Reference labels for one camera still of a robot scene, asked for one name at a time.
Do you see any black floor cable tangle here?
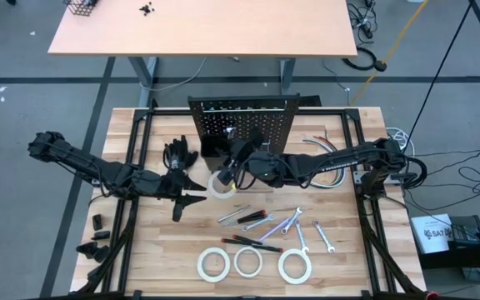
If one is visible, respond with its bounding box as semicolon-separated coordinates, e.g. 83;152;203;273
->
346;0;379;43

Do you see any black aluminium table frame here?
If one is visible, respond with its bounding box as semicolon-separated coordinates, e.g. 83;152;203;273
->
71;97;428;300

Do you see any multicoloured cable bundle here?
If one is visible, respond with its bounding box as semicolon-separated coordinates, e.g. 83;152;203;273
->
302;135;348;190

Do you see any black grey work glove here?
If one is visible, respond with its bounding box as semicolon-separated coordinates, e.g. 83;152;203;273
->
162;135;199;172

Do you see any tan office desk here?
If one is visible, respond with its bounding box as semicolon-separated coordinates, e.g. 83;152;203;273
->
47;0;358;108

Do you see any black red-capped screwdriver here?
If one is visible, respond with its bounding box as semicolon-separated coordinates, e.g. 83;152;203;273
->
221;237;266;249
232;235;284;253
222;209;268;228

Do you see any white cable coil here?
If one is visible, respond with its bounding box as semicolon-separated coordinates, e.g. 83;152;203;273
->
385;126;416;156

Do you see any black metal pegboard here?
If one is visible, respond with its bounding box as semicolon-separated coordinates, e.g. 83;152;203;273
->
187;93;323;162

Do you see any black pegboard bin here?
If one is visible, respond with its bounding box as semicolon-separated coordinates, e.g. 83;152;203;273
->
200;133;232;173

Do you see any pale purple pen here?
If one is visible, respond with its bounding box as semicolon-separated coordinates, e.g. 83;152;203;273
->
258;216;292;243

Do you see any silver combination wrench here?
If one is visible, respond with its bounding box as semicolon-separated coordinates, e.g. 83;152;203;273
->
280;207;304;236
293;219;311;254
312;219;337;254
241;213;275;233

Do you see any silver telescopic pickup tool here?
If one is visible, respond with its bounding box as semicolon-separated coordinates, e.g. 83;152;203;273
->
217;203;253;224

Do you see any black wire basket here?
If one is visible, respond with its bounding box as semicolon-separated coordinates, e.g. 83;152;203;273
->
62;0;99;18

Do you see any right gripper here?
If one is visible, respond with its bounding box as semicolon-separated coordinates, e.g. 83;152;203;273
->
216;128;267;189

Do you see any white masking tape roll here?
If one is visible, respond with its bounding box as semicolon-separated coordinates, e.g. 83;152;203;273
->
277;247;313;286
232;245;264;279
196;246;232;283
206;168;239;201

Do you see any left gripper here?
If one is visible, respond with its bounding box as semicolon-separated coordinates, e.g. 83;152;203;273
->
152;168;208;223

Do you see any black cable coil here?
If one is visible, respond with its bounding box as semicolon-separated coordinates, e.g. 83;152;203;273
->
341;45;388;73

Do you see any black equipment cart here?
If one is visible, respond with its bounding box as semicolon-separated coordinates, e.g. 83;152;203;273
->
414;214;480;287

